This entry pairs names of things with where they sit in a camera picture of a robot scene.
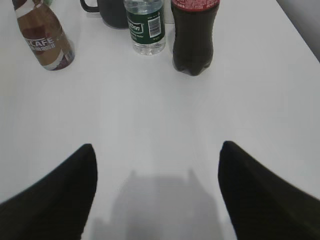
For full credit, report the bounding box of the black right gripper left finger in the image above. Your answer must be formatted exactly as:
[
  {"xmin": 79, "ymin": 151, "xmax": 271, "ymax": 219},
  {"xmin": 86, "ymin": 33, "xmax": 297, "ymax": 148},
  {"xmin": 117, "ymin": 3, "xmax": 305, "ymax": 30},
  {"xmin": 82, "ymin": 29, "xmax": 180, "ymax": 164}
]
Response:
[{"xmin": 0, "ymin": 143, "xmax": 97, "ymax": 240}]

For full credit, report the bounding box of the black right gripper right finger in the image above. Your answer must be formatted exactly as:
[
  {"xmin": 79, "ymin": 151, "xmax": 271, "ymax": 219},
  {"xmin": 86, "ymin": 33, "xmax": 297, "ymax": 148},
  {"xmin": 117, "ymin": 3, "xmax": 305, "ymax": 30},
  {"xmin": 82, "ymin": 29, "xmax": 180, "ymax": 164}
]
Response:
[{"xmin": 217, "ymin": 140, "xmax": 320, "ymax": 240}]

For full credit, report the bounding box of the brown Nescafe coffee bottle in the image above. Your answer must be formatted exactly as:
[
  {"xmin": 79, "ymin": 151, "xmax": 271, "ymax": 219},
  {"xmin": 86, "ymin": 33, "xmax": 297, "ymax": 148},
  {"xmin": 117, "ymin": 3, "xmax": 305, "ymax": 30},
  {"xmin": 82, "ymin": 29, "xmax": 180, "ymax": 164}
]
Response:
[{"xmin": 12, "ymin": 0, "xmax": 75, "ymax": 71}]

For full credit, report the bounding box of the dark cola bottle red label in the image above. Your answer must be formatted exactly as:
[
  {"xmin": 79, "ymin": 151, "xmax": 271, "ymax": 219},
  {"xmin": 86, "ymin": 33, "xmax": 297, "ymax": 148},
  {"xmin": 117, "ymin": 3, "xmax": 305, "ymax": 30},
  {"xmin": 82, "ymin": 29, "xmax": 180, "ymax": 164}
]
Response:
[{"xmin": 170, "ymin": 0, "xmax": 220, "ymax": 76}]

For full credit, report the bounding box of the dark grey ceramic mug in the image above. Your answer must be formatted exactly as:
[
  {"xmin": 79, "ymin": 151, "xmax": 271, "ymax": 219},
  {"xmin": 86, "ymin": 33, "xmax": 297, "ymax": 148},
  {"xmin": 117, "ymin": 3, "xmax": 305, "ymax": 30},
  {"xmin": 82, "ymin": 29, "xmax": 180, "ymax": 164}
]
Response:
[{"xmin": 79, "ymin": 0, "xmax": 129, "ymax": 29}]

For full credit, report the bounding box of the clear water bottle green label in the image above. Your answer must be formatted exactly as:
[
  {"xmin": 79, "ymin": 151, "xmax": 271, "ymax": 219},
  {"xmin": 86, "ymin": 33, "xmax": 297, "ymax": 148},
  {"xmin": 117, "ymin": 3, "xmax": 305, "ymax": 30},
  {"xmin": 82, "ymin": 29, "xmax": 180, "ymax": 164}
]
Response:
[{"xmin": 123, "ymin": 0, "xmax": 166, "ymax": 56}]

